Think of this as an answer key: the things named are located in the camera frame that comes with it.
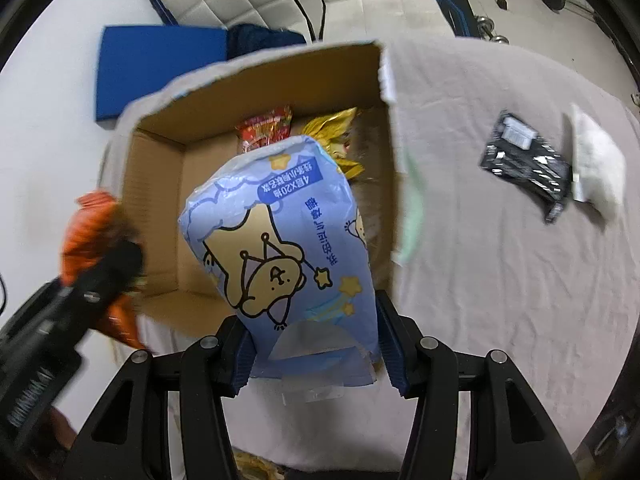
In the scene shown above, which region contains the blue cushion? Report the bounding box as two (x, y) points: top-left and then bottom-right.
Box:
(94, 25), (230, 123)

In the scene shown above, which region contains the orange snack packet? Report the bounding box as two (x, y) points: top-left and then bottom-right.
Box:
(61, 190), (148, 351)

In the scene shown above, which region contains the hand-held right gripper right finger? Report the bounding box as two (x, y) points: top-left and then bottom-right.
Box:
(375, 290), (581, 480)

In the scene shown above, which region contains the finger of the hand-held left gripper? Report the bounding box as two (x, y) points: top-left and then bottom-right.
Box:
(60, 240), (147, 331)

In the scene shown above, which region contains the dark blue cloth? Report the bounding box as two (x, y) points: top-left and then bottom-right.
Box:
(227, 23), (307, 61)

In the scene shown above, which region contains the gold snack packet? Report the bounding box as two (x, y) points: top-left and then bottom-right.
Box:
(305, 107), (366, 181)

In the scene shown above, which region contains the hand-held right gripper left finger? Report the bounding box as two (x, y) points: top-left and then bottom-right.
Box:
(61, 314), (258, 480)

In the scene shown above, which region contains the yellow snack packet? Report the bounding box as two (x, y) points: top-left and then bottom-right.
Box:
(232, 451), (283, 480)

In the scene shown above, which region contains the light blue cartoon snack bag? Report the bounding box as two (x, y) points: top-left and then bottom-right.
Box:
(178, 134), (378, 390)

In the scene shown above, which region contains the red snack packet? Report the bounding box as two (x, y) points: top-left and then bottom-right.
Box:
(235, 105), (293, 153)

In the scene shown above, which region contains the black snack packet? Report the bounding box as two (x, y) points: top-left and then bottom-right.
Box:
(479, 110), (573, 225)

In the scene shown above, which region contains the white snack packet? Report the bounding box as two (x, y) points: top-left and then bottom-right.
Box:
(567, 104), (628, 226)

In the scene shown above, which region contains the cardboard box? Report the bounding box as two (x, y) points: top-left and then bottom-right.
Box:
(100, 40), (426, 333)

